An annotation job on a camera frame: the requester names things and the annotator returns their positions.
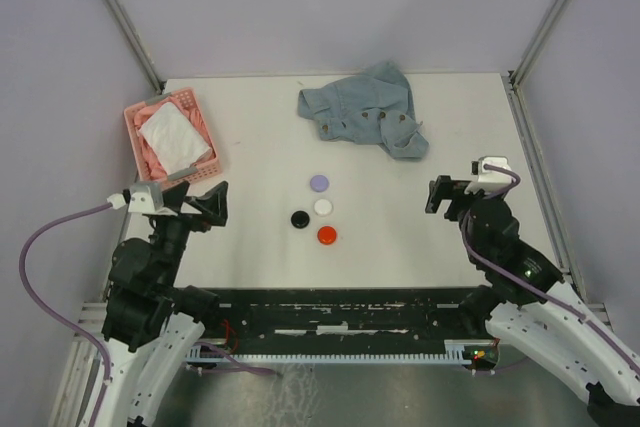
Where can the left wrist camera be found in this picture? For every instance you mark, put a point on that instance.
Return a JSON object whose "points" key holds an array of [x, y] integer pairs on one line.
{"points": [[144, 198]]}

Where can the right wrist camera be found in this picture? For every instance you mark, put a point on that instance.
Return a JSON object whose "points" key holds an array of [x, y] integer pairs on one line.
{"points": [[489, 174]]}

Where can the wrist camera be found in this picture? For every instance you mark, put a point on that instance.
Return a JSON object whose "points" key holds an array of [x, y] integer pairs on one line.
{"points": [[489, 174], [144, 198]]}

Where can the left aluminium frame post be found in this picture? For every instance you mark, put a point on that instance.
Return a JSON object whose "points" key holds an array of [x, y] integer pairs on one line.
{"points": [[134, 44]]}

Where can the blue denim jacket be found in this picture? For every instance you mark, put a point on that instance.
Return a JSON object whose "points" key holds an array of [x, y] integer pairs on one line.
{"points": [[373, 107]]}

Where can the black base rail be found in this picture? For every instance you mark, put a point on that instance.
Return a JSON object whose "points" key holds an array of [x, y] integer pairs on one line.
{"points": [[345, 321]]}

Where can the purple earbud case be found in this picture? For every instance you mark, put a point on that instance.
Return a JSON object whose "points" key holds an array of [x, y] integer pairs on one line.
{"points": [[319, 183]]}

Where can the right aluminium frame post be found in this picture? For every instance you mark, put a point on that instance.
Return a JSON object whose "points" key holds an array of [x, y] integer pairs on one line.
{"points": [[536, 45]]}

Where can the aluminium frame post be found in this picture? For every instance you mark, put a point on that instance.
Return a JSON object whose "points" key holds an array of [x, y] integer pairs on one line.
{"points": [[134, 44], [536, 45]]}

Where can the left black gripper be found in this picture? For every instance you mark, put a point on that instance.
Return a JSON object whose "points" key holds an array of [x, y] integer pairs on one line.
{"points": [[214, 205]]}

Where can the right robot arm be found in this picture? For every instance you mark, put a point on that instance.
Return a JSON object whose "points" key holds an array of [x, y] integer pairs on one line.
{"points": [[528, 303]]}

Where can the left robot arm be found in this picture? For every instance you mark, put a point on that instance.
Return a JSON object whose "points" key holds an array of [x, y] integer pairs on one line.
{"points": [[150, 324]]}

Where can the white folded cloth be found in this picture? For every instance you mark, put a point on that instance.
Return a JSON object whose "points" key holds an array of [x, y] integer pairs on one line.
{"points": [[176, 142]]}

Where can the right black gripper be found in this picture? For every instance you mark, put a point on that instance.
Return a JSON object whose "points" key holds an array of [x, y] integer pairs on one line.
{"points": [[445, 188]]}

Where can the pink plastic basket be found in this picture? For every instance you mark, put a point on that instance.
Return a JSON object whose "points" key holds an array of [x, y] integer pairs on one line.
{"points": [[146, 164]]}

